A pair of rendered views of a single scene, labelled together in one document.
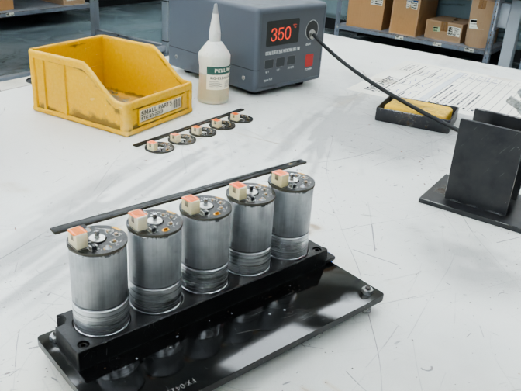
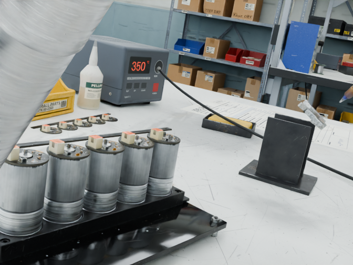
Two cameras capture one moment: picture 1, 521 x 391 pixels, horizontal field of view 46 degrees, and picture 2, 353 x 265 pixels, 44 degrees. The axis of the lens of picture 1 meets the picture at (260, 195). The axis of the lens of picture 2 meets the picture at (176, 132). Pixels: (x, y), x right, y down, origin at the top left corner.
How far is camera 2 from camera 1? 0.06 m
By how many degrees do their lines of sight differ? 14
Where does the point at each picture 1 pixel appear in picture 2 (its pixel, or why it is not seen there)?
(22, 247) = not seen: outside the picture
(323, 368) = not seen: outside the picture
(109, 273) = (33, 182)
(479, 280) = (287, 220)
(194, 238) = (96, 167)
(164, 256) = (75, 175)
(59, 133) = not seen: outside the picture
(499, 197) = (293, 171)
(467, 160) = (271, 145)
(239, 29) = (110, 60)
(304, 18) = (154, 58)
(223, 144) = (98, 132)
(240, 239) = (127, 174)
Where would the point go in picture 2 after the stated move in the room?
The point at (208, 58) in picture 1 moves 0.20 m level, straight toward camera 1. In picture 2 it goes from (87, 76) to (93, 108)
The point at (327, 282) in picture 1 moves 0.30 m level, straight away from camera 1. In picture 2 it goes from (186, 214) to (185, 122)
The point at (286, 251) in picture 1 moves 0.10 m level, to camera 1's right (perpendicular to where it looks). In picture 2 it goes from (157, 189) to (286, 203)
